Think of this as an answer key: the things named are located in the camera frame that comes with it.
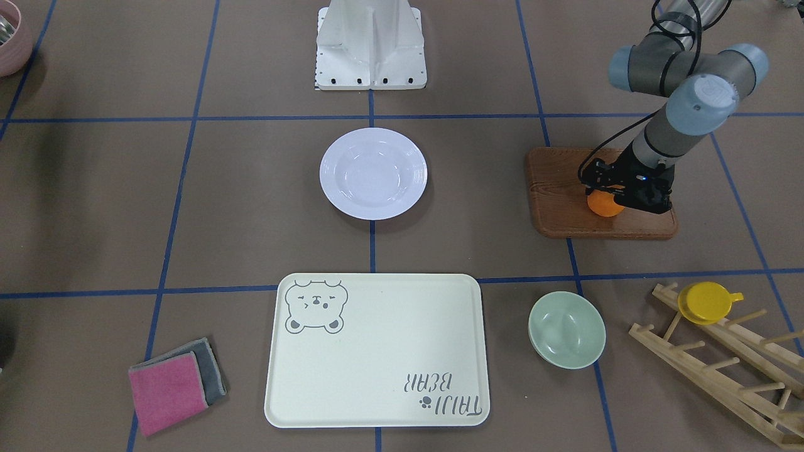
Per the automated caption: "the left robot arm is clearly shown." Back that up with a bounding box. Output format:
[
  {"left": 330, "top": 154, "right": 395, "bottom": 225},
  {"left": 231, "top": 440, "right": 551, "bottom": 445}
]
[{"left": 579, "top": 1, "right": 769, "bottom": 214}]

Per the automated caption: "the yellow cup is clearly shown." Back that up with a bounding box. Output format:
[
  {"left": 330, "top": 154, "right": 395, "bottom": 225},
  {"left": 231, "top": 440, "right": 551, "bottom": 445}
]
[{"left": 676, "top": 281, "right": 744, "bottom": 325}]

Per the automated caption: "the pink bowl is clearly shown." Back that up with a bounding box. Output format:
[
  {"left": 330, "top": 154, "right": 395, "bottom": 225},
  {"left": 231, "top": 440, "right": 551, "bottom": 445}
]
[{"left": 1, "top": 1, "right": 34, "bottom": 78}]

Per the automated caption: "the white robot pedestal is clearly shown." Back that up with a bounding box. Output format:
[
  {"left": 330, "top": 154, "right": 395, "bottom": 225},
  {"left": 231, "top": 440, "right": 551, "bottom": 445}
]
[{"left": 314, "top": 1, "right": 428, "bottom": 91}]

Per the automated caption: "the wooden cutting board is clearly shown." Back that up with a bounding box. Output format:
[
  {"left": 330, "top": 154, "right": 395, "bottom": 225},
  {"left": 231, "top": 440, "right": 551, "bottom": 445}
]
[{"left": 524, "top": 147, "right": 680, "bottom": 240}]

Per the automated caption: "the green bowl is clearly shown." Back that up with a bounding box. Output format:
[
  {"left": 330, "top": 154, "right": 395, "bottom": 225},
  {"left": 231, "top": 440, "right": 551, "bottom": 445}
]
[{"left": 526, "top": 290, "right": 607, "bottom": 370}]

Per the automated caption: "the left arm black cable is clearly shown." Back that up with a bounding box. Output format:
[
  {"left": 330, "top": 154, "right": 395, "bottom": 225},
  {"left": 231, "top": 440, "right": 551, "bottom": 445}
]
[{"left": 578, "top": 0, "right": 704, "bottom": 183}]

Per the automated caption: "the pink cloth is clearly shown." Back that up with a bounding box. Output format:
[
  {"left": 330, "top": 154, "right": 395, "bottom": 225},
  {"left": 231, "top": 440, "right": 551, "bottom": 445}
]
[{"left": 128, "top": 352, "right": 209, "bottom": 436}]

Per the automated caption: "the wooden dish rack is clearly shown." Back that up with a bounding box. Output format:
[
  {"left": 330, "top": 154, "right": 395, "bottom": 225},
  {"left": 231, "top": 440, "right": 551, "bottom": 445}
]
[{"left": 628, "top": 283, "right": 803, "bottom": 451}]

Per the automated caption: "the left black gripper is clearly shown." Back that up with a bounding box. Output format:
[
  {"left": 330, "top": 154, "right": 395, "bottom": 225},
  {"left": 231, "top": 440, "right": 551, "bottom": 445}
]
[{"left": 603, "top": 162, "right": 674, "bottom": 215}]

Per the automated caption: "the grey cloth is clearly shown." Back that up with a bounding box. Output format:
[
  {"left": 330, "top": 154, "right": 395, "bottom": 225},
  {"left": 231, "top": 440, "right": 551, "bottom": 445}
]
[{"left": 129, "top": 337, "right": 227, "bottom": 406}]

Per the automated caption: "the metal spoon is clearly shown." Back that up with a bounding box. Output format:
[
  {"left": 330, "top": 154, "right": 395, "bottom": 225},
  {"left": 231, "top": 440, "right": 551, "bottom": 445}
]
[{"left": 0, "top": 14, "right": 16, "bottom": 45}]

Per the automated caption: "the cream bear tray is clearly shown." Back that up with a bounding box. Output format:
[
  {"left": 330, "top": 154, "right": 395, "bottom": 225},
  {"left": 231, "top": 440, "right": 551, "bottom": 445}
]
[{"left": 264, "top": 274, "right": 491, "bottom": 428}]

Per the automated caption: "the orange fruit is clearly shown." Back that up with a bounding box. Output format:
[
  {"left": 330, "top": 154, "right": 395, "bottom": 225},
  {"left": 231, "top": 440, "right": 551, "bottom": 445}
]
[{"left": 586, "top": 191, "right": 626, "bottom": 218}]

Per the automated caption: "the white round plate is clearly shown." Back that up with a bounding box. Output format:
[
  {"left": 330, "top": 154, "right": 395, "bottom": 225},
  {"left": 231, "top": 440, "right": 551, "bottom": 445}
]
[{"left": 319, "top": 127, "right": 428, "bottom": 221}]

